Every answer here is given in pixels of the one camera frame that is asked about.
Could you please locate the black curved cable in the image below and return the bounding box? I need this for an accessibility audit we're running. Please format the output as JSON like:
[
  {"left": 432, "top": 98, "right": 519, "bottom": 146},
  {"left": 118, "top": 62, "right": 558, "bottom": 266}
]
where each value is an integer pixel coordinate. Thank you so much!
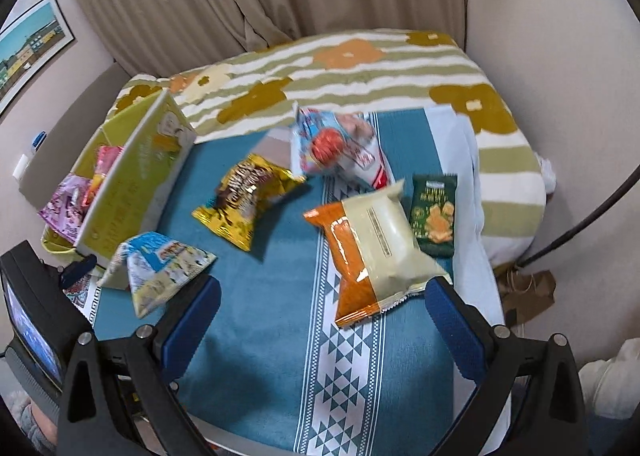
[{"left": 517, "top": 176, "right": 640, "bottom": 267}]

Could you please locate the floral striped blanket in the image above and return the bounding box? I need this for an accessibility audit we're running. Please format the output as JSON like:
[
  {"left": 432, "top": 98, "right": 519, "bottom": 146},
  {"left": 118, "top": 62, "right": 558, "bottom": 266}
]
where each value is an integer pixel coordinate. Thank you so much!
[{"left": 112, "top": 28, "right": 548, "bottom": 262}]

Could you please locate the white cloth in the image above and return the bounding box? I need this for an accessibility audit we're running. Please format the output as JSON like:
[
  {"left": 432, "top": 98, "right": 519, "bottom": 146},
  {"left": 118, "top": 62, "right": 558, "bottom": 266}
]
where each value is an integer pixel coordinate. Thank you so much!
[{"left": 580, "top": 341, "right": 640, "bottom": 417}]

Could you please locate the dark green snack packet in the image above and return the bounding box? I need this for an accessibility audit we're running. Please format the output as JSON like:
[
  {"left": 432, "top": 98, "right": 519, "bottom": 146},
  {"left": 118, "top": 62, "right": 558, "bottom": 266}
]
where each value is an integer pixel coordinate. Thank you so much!
[{"left": 409, "top": 173, "right": 458, "bottom": 257}]

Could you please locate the gold snack bag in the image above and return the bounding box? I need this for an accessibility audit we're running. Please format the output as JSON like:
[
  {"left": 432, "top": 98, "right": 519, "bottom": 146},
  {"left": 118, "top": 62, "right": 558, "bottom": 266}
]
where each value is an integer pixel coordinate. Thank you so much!
[{"left": 192, "top": 153, "right": 307, "bottom": 252}]

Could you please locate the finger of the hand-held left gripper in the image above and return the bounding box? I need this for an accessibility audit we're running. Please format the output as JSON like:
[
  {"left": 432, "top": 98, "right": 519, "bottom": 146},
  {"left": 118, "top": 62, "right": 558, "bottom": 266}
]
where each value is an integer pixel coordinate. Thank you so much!
[{"left": 60, "top": 254, "right": 99, "bottom": 290}]

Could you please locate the green cardboard box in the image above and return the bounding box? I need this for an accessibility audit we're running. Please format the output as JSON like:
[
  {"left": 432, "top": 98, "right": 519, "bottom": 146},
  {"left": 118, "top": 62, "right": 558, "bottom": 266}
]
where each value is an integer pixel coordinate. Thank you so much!
[{"left": 40, "top": 89, "right": 197, "bottom": 269}]

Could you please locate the orange and cream snack bag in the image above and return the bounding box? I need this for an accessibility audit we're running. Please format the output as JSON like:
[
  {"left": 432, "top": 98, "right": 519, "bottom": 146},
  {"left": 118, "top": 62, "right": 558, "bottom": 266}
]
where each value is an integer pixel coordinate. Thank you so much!
[{"left": 303, "top": 180, "right": 453, "bottom": 328}]

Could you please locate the grey padded headboard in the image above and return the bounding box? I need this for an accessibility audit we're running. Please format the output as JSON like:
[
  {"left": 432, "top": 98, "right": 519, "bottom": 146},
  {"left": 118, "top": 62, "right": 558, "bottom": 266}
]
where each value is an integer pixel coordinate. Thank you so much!
[{"left": 20, "top": 61, "right": 131, "bottom": 217}]

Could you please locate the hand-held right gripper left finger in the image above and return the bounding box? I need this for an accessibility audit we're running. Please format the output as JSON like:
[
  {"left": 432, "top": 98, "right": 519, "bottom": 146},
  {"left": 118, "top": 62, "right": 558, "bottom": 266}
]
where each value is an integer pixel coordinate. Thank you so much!
[{"left": 56, "top": 276, "right": 222, "bottom": 456}]

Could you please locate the white grey snack packet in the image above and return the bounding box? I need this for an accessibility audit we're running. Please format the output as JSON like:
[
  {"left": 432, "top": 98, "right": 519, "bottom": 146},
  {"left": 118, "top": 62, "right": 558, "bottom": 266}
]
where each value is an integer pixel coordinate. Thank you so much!
[{"left": 255, "top": 101, "right": 301, "bottom": 173}]

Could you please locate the light blue snack bag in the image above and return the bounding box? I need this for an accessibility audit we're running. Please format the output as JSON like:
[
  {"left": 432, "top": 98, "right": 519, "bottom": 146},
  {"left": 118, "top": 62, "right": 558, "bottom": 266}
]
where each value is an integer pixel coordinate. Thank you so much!
[{"left": 292, "top": 106, "right": 396, "bottom": 189}]

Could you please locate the brown paper bag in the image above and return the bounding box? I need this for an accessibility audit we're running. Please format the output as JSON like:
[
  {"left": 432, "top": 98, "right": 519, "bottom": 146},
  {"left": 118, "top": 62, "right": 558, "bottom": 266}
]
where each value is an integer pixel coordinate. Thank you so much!
[{"left": 500, "top": 263, "right": 557, "bottom": 326}]

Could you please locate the framed wall picture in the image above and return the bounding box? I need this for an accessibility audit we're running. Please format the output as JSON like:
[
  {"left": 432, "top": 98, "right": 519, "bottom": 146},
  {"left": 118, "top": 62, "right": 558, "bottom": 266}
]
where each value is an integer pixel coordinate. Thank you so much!
[{"left": 0, "top": 0, "right": 77, "bottom": 117}]

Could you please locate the purple snack bag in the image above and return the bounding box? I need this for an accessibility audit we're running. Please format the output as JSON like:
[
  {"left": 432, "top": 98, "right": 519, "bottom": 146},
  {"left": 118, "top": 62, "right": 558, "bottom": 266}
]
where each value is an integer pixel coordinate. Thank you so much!
[{"left": 39, "top": 173, "right": 93, "bottom": 243}]

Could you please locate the grey fuzzy slipper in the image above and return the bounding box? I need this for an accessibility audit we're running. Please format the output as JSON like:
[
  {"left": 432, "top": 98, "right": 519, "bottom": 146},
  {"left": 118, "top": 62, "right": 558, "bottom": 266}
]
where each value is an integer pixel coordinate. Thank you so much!
[{"left": 10, "top": 391, "right": 58, "bottom": 454}]

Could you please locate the teal patterned tablecloth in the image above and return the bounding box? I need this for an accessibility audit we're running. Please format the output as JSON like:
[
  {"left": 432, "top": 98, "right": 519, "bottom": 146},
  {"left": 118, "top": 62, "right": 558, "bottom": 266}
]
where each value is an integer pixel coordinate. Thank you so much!
[{"left": 62, "top": 106, "right": 506, "bottom": 456}]

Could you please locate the blue white yellow snack bag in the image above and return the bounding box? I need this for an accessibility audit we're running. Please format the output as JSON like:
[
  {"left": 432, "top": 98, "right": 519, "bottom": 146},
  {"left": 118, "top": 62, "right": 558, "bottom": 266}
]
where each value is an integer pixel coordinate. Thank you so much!
[{"left": 97, "top": 231, "right": 218, "bottom": 319}]

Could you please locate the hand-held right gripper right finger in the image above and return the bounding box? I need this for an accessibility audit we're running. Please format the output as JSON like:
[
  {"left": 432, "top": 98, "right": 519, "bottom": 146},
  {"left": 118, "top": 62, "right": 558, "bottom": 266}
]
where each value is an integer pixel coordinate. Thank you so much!
[{"left": 425, "top": 279, "right": 587, "bottom": 456}]

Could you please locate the pink red snack bag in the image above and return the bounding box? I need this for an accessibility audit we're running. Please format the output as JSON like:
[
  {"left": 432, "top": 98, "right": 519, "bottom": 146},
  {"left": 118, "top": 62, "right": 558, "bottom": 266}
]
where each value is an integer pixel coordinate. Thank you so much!
[{"left": 82, "top": 145, "right": 126, "bottom": 207}]

